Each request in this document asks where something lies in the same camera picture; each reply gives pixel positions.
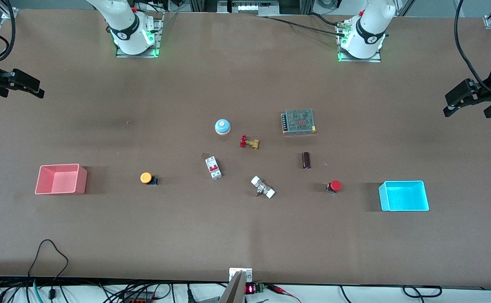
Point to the yellow push button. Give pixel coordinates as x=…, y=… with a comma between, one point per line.
x=146, y=177

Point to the red push button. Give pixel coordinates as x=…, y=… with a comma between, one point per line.
x=335, y=185

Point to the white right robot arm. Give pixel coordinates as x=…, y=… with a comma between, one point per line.
x=123, y=25

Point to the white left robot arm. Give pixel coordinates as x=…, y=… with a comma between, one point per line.
x=367, y=29

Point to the pink plastic box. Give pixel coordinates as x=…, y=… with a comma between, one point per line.
x=60, y=181

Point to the cyan plastic box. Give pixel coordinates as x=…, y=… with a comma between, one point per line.
x=405, y=197

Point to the metal mesh power supply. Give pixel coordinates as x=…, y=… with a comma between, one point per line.
x=299, y=122

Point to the dark brown cylindrical capacitor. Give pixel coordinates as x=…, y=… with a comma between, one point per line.
x=306, y=160

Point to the blue dome bell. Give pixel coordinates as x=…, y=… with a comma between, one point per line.
x=222, y=126

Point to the white plastic valve fitting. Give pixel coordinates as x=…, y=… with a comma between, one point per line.
x=263, y=187

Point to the black power strip red switches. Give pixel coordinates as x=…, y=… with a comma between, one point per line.
x=138, y=298

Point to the white power strip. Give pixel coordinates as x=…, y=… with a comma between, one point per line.
x=247, y=6

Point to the white mounting plate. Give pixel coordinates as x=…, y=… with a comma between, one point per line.
x=248, y=273

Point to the red digit display module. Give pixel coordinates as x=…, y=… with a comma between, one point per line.
x=254, y=288

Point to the grey metal bar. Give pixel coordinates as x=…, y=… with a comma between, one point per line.
x=233, y=290

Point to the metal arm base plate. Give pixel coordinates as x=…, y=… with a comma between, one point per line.
x=375, y=59
x=157, y=38

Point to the white circuit breaker red switch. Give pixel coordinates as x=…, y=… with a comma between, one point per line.
x=213, y=168

